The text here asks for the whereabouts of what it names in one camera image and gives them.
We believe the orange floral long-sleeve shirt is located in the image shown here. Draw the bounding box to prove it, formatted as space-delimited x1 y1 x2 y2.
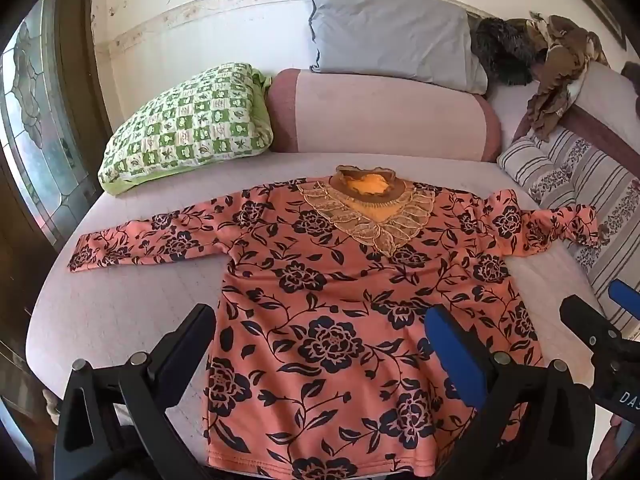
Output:
67 164 608 480

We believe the dark fuzzy cloth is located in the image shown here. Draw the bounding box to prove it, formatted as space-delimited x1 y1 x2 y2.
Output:
470 16 548 88

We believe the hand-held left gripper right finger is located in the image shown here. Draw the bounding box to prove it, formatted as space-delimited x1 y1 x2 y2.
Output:
424 303 597 480

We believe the grey pillow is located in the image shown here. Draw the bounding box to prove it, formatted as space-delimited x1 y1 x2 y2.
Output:
305 0 488 96

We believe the striped floral pillow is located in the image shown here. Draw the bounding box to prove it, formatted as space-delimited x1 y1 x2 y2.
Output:
550 132 640 338
497 127 601 206

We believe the brown ruffled cloth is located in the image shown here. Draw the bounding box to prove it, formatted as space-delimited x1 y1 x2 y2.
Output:
515 10 611 143

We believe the dark picture frame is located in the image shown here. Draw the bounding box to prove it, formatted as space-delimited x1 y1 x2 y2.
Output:
537 0 628 51

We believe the stained glass window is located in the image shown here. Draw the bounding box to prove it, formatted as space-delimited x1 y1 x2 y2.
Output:
0 0 101 241

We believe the green checked pillow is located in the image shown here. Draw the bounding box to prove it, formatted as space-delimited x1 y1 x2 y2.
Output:
97 62 275 197

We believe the white maroon-banded blanket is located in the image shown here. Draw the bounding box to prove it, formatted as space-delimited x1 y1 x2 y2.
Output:
500 60 640 171

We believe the pink bolster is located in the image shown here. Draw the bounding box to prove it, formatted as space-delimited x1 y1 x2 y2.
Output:
265 67 502 163

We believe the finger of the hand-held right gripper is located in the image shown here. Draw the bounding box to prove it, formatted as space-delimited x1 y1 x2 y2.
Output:
559 295 622 358
607 279 640 322

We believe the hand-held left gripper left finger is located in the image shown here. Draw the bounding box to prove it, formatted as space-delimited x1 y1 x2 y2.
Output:
52 303 218 480

